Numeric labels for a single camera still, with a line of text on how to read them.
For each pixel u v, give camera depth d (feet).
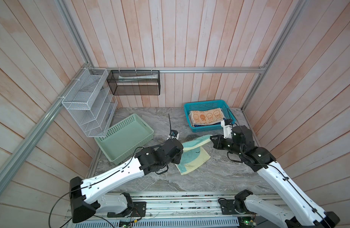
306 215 1.25
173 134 2.01
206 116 3.63
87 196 1.26
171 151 1.61
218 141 2.01
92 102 2.38
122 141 3.37
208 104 3.75
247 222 2.32
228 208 2.40
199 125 3.47
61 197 1.20
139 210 2.40
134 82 3.52
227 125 2.05
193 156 3.05
